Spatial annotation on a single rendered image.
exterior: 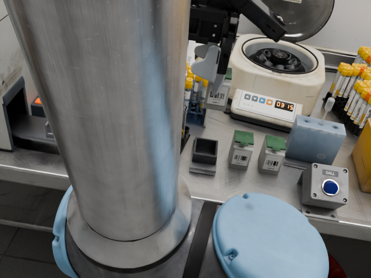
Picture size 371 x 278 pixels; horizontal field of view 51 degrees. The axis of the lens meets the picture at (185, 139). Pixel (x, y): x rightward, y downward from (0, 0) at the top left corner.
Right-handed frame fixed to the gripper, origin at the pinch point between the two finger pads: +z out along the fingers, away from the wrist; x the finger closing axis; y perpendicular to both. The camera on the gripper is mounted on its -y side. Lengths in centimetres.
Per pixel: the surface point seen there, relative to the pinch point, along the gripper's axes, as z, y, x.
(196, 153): 15.5, 1.7, 2.5
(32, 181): 21.7, 32.3, 11.3
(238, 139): 12.4, -6.2, -0.1
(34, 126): 15.1, 34.7, 2.9
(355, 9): 0, -39, -56
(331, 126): 9.1, -25.0, -5.5
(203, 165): 17.7, -0.1, 3.3
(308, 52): 7.2, -24.1, -35.9
